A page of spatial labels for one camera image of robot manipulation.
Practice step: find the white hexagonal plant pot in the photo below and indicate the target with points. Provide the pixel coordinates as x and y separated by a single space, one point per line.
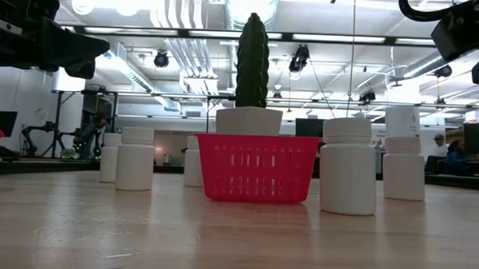
248 120

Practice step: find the black background workstation frame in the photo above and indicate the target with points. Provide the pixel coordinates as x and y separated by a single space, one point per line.
57 124

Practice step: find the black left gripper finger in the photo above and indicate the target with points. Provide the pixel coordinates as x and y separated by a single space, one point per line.
70 48
82 70

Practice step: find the green cactus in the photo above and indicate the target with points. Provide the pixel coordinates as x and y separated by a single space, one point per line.
252 63

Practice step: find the white pill bottle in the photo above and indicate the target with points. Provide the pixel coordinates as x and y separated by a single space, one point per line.
348 174
134 163
404 172
190 164
109 158

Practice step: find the red plastic mesh basket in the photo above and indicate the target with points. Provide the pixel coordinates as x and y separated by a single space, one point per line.
259 140

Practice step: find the black ceiling spot lamp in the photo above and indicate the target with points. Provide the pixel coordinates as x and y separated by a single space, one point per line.
161 60
300 56
443 71
368 96

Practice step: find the black background robot arm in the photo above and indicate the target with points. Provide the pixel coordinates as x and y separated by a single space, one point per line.
31 137

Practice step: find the person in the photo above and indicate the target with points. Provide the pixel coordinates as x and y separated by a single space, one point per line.
456 160
89 135
439 147

